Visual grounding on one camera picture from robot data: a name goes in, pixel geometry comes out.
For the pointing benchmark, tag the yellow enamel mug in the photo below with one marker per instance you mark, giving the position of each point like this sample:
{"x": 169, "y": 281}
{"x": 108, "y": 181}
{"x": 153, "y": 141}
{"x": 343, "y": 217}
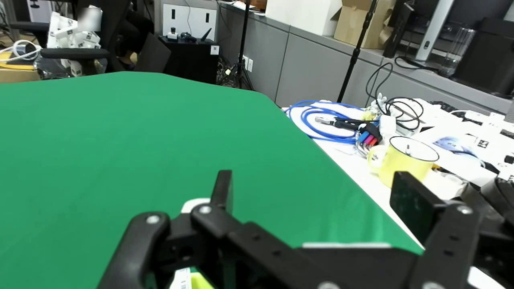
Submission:
{"x": 407, "y": 160}

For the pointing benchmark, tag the black vertical pole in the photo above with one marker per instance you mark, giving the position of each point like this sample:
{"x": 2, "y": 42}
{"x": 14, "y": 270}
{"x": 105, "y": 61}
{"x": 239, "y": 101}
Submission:
{"x": 357, "y": 53}

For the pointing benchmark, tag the black office chair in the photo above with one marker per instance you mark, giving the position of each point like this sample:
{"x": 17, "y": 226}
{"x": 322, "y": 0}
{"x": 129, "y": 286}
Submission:
{"x": 81, "y": 53}

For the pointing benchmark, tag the black computer monitor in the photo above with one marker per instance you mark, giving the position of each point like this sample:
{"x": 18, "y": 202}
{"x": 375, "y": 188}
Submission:
{"x": 428, "y": 32}

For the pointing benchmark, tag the green tablecloth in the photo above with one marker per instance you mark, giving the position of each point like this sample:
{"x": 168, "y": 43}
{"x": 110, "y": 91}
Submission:
{"x": 134, "y": 138}

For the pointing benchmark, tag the black tripod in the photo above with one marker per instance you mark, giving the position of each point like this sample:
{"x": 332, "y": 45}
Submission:
{"x": 245, "y": 32}

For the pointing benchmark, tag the open cardboard box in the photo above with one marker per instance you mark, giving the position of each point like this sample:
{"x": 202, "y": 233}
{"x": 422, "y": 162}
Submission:
{"x": 356, "y": 24}

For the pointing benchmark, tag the white desk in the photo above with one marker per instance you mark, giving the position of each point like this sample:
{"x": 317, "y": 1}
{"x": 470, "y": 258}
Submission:
{"x": 370, "y": 181}

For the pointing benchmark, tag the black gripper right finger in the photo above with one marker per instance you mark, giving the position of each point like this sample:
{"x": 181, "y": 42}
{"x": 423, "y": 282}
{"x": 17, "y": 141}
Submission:
{"x": 455, "y": 234}

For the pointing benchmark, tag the yellow-green printed mug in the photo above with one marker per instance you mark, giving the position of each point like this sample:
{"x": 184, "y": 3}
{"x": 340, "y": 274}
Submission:
{"x": 203, "y": 282}

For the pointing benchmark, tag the grey partition wall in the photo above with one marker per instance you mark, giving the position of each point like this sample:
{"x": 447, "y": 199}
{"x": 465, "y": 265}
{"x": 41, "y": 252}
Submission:
{"x": 311, "y": 69}

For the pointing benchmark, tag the black cabinet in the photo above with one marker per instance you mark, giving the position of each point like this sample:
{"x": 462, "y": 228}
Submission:
{"x": 187, "y": 58}

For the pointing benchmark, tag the black speaker box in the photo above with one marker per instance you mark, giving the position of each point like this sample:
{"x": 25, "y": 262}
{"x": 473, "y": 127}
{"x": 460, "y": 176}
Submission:
{"x": 488, "y": 58}

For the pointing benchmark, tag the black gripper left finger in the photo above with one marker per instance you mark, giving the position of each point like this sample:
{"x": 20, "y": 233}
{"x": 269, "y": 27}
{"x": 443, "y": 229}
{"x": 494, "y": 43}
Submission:
{"x": 214, "y": 234}

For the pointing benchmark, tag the white cabinet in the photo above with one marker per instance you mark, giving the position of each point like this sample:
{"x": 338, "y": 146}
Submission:
{"x": 187, "y": 21}

